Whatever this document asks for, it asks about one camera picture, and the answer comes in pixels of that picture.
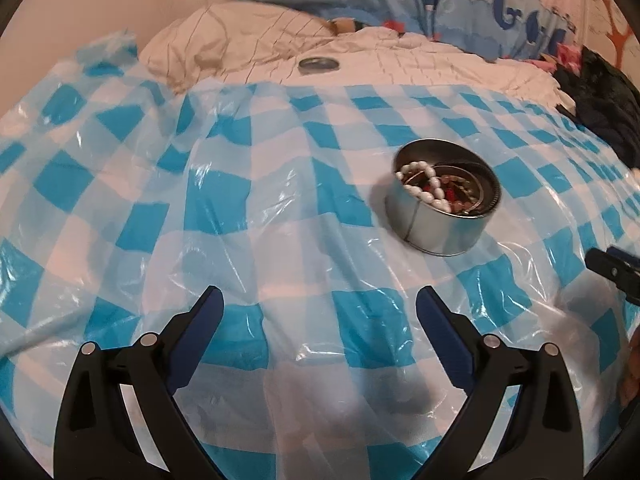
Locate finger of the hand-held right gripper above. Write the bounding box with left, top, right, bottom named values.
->
left=585, top=246, right=640, bottom=306

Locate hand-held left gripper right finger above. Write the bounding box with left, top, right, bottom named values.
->
left=407, top=286, right=586, bottom=480

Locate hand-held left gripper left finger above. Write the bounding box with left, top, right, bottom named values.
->
left=52, top=286, right=225, bottom=480

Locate round metal tin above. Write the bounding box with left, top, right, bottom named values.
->
left=384, top=138, right=503, bottom=257

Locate black coil bracelet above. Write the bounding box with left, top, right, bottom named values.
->
left=477, top=172, right=502, bottom=212

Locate white bead bracelet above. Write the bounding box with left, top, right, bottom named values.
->
left=395, top=160, right=447, bottom=214

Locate blue checkered plastic sheet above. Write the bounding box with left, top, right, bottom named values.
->
left=0, top=29, right=640, bottom=480

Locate dark cloth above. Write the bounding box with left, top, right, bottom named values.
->
left=551, top=46, right=640, bottom=167

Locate pink cloth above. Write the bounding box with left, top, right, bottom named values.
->
left=529, top=41, right=584, bottom=69

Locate white pleated quilt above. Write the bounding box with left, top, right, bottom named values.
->
left=185, top=26, right=577, bottom=112

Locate white striped pillow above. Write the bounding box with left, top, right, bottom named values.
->
left=140, top=2, right=337, bottom=94

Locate round metal tin lid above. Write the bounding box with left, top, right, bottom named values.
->
left=298, top=55, right=341, bottom=74

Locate blue whale print curtain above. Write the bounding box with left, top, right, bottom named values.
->
left=237, top=0, right=577, bottom=62

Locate brown black small object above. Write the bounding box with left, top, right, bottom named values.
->
left=324, top=16, right=372, bottom=37

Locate orange tree wall sticker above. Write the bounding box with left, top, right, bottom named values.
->
left=597, top=0, right=634, bottom=69

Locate thin white cable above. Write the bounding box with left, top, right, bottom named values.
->
left=207, top=0, right=236, bottom=69

